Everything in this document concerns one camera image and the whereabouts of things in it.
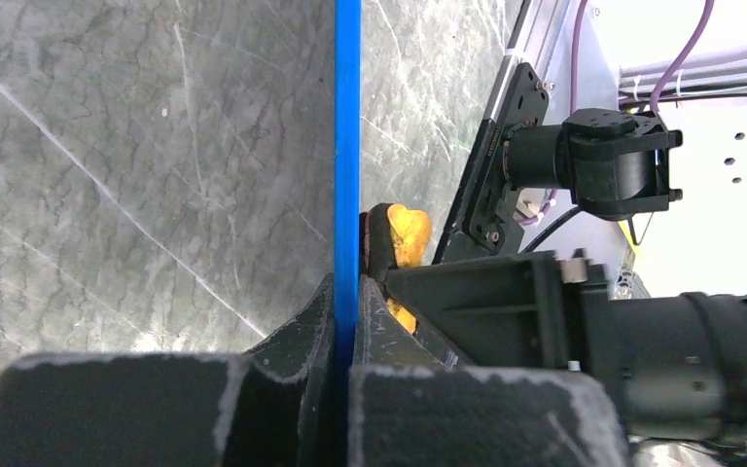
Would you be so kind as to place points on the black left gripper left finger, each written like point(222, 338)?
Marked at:
point(272, 405)

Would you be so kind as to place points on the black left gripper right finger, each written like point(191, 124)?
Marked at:
point(407, 408)

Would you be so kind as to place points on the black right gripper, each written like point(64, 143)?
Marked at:
point(529, 311)

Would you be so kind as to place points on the yellow black eraser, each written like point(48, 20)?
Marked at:
point(393, 236)

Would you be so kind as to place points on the blue framed whiteboard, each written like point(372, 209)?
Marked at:
point(346, 211)

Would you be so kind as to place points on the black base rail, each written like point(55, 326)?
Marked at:
point(480, 221)

